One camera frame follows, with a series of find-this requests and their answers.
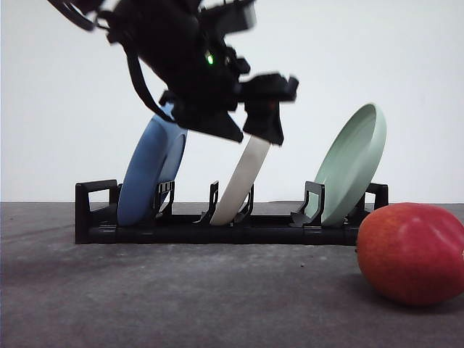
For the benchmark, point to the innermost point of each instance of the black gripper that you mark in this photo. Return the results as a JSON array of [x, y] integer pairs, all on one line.
[[216, 84]]

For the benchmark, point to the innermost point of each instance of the white plate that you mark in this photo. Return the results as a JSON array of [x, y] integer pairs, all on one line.
[[240, 181]]

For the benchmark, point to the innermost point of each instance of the red pomegranate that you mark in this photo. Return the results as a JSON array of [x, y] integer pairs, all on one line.
[[412, 253]]

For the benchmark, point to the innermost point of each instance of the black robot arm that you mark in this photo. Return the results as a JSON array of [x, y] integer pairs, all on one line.
[[159, 36]]

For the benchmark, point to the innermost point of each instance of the blue plate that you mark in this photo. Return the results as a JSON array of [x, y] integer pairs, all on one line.
[[155, 159]]

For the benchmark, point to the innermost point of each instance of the green plate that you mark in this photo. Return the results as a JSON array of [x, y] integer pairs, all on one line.
[[349, 163]]

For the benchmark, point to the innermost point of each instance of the black dish rack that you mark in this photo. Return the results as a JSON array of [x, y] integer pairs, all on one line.
[[97, 220]]

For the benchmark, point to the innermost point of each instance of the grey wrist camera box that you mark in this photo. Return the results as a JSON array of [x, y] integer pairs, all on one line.
[[230, 18]]

